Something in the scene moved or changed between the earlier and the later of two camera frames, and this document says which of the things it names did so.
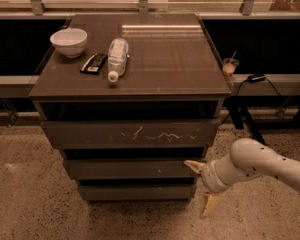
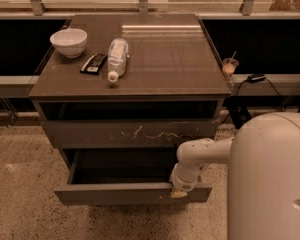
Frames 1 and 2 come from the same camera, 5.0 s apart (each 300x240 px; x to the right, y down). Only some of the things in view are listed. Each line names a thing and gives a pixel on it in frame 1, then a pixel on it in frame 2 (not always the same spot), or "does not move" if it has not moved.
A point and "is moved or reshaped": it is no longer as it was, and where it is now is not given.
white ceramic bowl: (70, 42) does not move
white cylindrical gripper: (208, 177) → (184, 185)
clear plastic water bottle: (118, 51) does not move
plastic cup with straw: (230, 64) does not move
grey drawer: (130, 169) is moved or reshaped
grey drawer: (128, 134) does not move
